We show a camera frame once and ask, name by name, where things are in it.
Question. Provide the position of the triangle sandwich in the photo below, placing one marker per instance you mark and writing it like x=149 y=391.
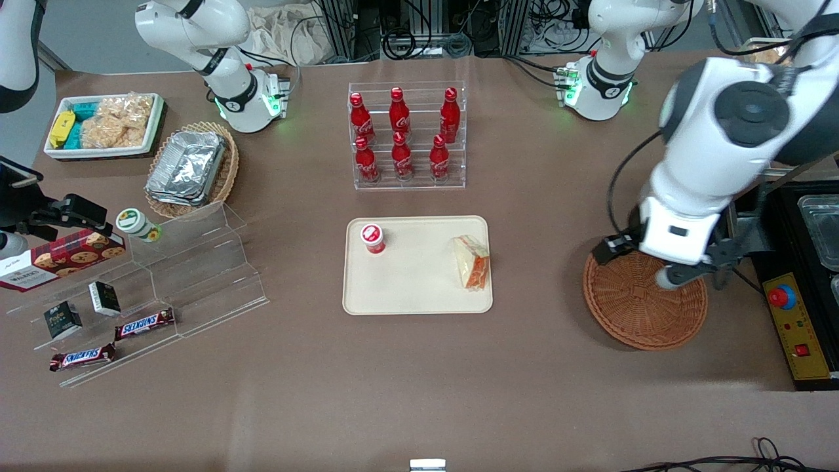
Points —
x=473 y=262

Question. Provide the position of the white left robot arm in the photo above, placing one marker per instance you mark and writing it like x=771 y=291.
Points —
x=708 y=164

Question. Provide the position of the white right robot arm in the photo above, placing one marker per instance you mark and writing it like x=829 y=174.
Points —
x=196 y=26

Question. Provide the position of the round brown wicker basket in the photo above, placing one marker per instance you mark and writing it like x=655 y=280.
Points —
x=629 y=308

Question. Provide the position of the oval light wicker basket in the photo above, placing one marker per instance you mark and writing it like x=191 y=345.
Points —
x=223 y=177

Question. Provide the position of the beige plastic tray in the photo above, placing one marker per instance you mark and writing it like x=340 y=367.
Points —
x=419 y=275

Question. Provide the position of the grey metal plate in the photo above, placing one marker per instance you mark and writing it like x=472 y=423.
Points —
x=741 y=219

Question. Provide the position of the red tartan cookie box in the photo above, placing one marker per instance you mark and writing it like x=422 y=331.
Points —
x=62 y=259

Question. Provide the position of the green lid yogurt cup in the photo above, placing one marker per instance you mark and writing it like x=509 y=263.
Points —
x=133 y=221

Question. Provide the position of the white plastic snack bin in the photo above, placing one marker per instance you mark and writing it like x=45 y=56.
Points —
x=56 y=152

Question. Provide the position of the black control machine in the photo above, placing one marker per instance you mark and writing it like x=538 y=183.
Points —
x=783 y=229

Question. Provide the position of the red emergency stop button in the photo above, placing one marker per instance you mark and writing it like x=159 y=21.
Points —
x=781 y=297

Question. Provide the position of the teal snack packet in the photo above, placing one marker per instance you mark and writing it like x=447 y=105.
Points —
x=74 y=136
x=85 y=110

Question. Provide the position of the yellow snack packet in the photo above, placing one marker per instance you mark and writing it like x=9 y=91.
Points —
x=62 y=128

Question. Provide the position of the clear rice cracker bag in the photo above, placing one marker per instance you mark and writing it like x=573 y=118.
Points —
x=108 y=133
x=131 y=108

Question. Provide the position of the small black box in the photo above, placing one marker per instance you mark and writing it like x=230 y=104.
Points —
x=105 y=298
x=62 y=320

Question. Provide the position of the clear glass container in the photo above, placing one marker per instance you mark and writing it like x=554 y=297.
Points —
x=822 y=229

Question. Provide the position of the yellow control panel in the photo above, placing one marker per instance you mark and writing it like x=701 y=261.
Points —
x=803 y=328

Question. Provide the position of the stacked foil containers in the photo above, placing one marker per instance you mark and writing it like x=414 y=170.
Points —
x=187 y=167

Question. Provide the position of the brown chocolate bar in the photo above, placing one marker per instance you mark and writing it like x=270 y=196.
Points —
x=144 y=324
x=82 y=357

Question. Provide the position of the clear acrylic stepped stand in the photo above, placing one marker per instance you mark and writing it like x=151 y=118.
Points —
x=203 y=282

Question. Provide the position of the red cola bottle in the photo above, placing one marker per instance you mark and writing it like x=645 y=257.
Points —
x=439 y=162
x=449 y=118
x=402 y=160
x=361 y=121
x=399 y=115
x=366 y=164

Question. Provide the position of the clear acrylic bottle rack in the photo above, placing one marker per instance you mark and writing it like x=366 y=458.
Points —
x=419 y=183

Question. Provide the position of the clear acrylic snack rack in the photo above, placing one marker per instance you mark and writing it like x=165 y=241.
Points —
x=754 y=42

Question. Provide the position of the red lid yogurt cup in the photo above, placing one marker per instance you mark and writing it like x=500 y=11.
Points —
x=372 y=237

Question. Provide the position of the beige cloth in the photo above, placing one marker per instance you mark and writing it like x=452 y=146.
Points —
x=282 y=33

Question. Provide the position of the small white device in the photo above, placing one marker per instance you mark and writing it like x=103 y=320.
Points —
x=427 y=465

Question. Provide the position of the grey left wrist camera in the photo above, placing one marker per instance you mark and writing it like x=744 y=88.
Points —
x=668 y=278

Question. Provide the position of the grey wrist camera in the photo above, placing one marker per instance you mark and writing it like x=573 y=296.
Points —
x=668 y=278
x=12 y=246

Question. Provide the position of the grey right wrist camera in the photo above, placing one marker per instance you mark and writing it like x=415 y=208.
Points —
x=12 y=246

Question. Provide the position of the red rocker switch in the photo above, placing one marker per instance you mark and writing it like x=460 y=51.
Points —
x=803 y=350

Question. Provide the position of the aluminium frame post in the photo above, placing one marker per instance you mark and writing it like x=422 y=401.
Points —
x=341 y=26
x=514 y=26

